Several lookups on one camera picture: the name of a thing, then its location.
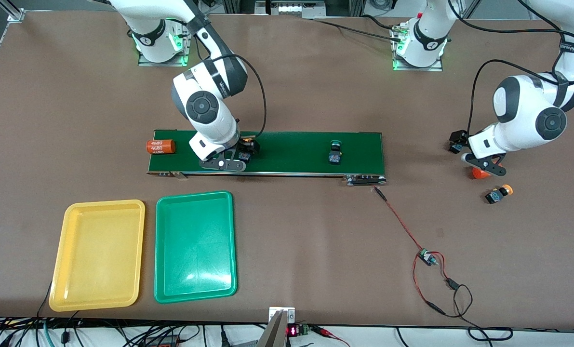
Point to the orange cylinder battery cell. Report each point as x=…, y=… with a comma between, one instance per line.
x=161, y=146
x=479, y=174

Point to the green push button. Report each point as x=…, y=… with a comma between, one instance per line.
x=456, y=148
x=335, y=156

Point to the small speed controller board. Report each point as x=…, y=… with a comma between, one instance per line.
x=426, y=257

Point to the red clip lead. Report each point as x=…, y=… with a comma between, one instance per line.
x=323, y=331

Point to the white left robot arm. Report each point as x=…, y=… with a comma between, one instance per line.
x=523, y=111

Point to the yellow push button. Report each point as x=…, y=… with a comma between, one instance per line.
x=496, y=195
x=244, y=156

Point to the yellow plastic tray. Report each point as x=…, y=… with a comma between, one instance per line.
x=99, y=255

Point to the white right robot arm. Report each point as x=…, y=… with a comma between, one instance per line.
x=205, y=106

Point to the red digit display module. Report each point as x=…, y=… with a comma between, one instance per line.
x=292, y=331

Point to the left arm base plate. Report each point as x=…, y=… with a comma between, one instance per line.
x=419, y=69

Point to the bright light box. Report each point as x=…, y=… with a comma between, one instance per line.
x=290, y=8

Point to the green plastic tray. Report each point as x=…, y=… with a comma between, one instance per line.
x=195, y=248

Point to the aluminium corner profile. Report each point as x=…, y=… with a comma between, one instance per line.
x=16, y=15

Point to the green conveyor belt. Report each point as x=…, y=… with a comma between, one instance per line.
x=291, y=152

